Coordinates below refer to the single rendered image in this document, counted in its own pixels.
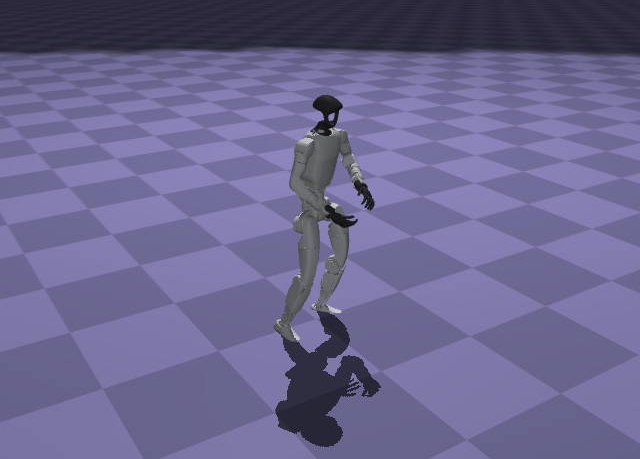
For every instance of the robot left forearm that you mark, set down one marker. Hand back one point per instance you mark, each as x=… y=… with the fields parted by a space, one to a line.
x=355 y=173

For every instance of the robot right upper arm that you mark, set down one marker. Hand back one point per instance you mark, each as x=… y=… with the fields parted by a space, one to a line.
x=304 y=148

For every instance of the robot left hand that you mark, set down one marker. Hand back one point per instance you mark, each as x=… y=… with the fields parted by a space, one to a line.
x=362 y=189

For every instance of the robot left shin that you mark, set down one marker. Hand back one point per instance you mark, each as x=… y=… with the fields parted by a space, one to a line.
x=328 y=285

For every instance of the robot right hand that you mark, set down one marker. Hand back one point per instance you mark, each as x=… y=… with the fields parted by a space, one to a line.
x=338 y=218

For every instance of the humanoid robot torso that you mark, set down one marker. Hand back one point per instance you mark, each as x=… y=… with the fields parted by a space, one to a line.
x=321 y=166

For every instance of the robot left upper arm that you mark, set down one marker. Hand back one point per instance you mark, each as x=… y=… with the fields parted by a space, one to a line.
x=345 y=149

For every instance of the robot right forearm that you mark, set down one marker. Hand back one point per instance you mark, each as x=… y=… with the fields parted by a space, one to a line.
x=311 y=198

